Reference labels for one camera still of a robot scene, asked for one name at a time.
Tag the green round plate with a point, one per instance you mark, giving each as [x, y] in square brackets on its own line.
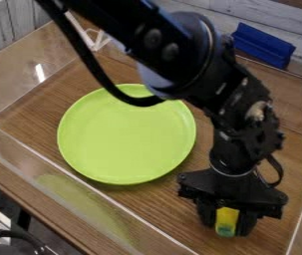
[125, 145]

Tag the blue block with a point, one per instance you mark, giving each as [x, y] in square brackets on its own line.
[263, 46]

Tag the clear acrylic corner bracket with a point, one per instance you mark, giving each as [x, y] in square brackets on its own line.
[96, 38]

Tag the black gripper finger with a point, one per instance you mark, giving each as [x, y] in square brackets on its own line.
[247, 222]
[207, 212]

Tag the clear acrylic enclosure wall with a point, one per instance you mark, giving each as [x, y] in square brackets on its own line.
[121, 220]

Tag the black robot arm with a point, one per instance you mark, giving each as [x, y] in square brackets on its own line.
[188, 64]

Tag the yellow toy banana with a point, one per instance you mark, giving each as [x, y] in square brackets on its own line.
[227, 218]

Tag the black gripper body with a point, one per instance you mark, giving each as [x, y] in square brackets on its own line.
[243, 193]

